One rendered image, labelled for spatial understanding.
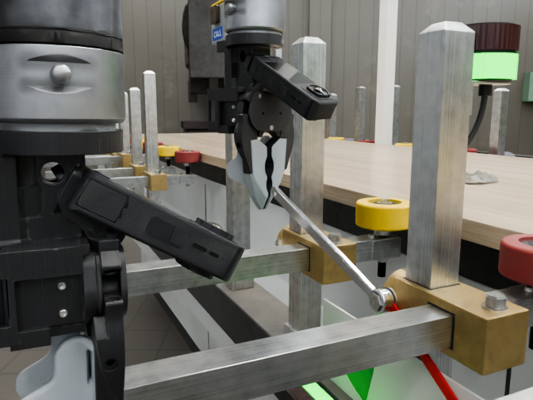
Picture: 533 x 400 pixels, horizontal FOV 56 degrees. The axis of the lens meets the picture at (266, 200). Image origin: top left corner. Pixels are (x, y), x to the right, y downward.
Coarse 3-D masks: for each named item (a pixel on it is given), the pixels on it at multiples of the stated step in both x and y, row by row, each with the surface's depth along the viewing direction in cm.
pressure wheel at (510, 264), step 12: (504, 240) 50; (516, 240) 50; (528, 240) 51; (504, 252) 49; (516, 252) 48; (528, 252) 47; (504, 264) 49; (516, 264) 48; (528, 264) 47; (504, 276) 50; (516, 276) 48; (528, 276) 47
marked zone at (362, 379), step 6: (354, 372) 58; (360, 372) 57; (366, 372) 56; (372, 372) 55; (348, 378) 60; (354, 378) 59; (360, 378) 57; (366, 378) 56; (354, 384) 59; (360, 384) 57; (366, 384) 56; (360, 390) 58; (366, 390) 56; (360, 396) 58; (366, 396) 56
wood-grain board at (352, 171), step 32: (224, 160) 142; (352, 160) 137; (384, 160) 137; (480, 160) 137; (512, 160) 137; (352, 192) 86; (384, 192) 84; (480, 192) 84; (512, 192) 84; (480, 224) 62; (512, 224) 60
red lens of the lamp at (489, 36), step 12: (480, 24) 45; (492, 24) 44; (504, 24) 44; (516, 24) 45; (480, 36) 45; (492, 36) 44; (504, 36) 44; (516, 36) 45; (480, 48) 45; (492, 48) 45; (504, 48) 45; (516, 48) 45
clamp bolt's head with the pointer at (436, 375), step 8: (376, 296) 50; (392, 296) 50; (376, 304) 50; (424, 360) 47; (432, 360) 46; (432, 368) 46; (432, 376) 46; (440, 376) 45; (440, 384) 45; (448, 392) 44
